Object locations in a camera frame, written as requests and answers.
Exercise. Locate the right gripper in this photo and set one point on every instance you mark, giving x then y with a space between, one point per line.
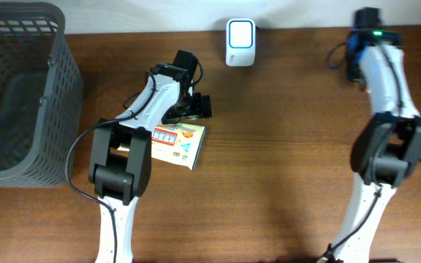
355 74

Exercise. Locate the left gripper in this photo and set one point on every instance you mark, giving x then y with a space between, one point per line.
199 106

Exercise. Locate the dark grey plastic basket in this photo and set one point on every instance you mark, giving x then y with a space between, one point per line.
41 95

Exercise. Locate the yellow snack bag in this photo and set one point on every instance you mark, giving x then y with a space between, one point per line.
178 144

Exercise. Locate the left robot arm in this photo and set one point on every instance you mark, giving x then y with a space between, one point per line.
120 165

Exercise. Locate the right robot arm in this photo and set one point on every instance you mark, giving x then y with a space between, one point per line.
389 147

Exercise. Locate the white barcode scanner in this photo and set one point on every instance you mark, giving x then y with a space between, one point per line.
240 42

